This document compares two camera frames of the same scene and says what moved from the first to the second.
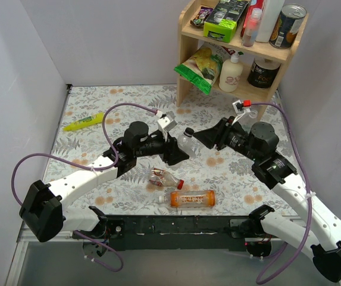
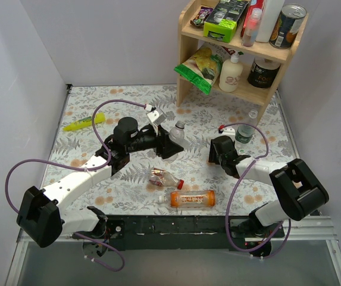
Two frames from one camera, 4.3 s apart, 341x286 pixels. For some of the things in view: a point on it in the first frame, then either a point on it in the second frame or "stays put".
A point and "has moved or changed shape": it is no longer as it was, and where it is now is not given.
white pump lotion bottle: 231,73 stays put
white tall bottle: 271,12 stays put
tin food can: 287,26 stays put
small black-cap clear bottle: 187,143 has moved or changed shape
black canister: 263,71 stays put
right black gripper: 221,136 → 218,152
